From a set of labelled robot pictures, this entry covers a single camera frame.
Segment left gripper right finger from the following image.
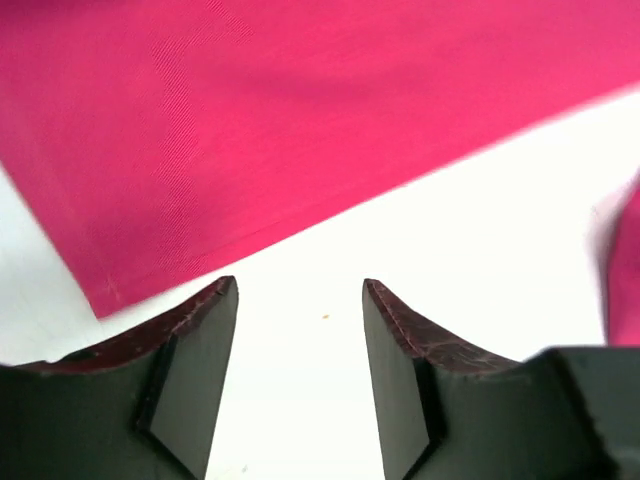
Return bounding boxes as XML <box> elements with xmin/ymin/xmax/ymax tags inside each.
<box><xmin>362</xmin><ymin>279</ymin><xmax>639</xmax><ymax>480</ymax></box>

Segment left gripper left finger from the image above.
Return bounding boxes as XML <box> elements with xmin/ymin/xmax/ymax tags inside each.
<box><xmin>1</xmin><ymin>276</ymin><xmax>238</xmax><ymax>479</ymax></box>

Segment pink trousers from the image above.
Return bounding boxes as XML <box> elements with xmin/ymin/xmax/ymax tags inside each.
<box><xmin>1</xmin><ymin>1</ymin><xmax>639</xmax><ymax>317</ymax></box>

